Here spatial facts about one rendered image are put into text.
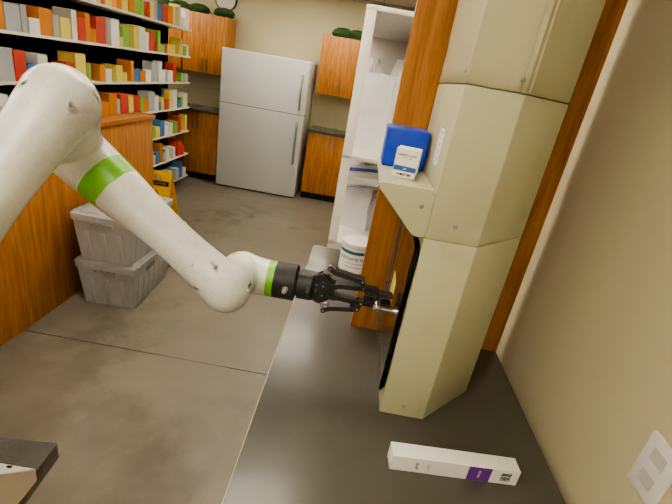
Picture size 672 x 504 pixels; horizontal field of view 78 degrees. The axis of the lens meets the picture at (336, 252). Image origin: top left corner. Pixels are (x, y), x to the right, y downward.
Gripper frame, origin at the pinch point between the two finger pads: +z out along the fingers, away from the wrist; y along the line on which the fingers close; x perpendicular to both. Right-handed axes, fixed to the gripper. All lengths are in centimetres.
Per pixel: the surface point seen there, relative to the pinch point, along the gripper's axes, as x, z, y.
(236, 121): 478, -178, -14
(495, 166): -12.0, 14.9, 37.7
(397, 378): -10.5, 7.6, -15.1
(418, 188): -11.5, 1.7, 30.9
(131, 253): 148, -144, -73
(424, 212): -11.7, 4.0, 26.3
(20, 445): -37, -65, -27
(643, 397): -28, 48, 3
